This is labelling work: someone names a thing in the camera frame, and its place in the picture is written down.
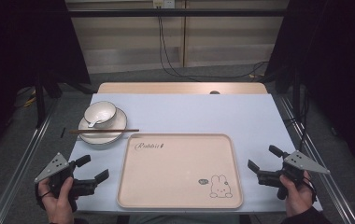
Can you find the person's right hand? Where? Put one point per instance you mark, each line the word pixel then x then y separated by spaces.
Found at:
pixel 298 199

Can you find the white wall socket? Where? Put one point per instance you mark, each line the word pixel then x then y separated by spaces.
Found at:
pixel 164 3

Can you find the light wooden table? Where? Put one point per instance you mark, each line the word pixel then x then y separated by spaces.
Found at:
pixel 172 88

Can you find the pale blue table cover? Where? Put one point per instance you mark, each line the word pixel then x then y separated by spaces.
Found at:
pixel 197 115

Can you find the person's left hand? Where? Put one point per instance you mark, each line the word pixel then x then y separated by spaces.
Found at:
pixel 59 205

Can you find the black metal stand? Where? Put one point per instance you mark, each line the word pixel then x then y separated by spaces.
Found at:
pixel 296 84
pixel 40 99

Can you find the black horizontal bar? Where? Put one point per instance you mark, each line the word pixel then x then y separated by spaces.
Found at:
pixel 175 12

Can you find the white ceramic spoon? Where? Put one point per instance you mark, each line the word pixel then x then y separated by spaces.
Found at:
pixel 95 123

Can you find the black curtain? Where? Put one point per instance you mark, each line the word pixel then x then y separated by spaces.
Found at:
pixel 23 40
pixel 337 62

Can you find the pink tray with rabbit print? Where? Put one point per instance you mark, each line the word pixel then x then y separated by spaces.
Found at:
pixel 178 174

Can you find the white plate with dark rim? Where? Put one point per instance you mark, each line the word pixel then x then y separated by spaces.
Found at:
pixel 104 137

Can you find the aluminium frame rail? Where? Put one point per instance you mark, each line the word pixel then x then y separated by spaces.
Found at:
pixel 20 161
pixel 325 168

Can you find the white bowl with dark rim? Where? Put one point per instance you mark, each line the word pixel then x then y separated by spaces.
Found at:
pixel 101 112

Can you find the brown wooden chopstick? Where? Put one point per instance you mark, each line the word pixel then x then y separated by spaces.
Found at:
pixel 110 130
pixel 82 132

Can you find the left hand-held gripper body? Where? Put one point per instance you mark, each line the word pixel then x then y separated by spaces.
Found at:
pixel 55 166

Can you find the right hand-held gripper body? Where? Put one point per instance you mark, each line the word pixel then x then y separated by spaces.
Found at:
pixel 303 163

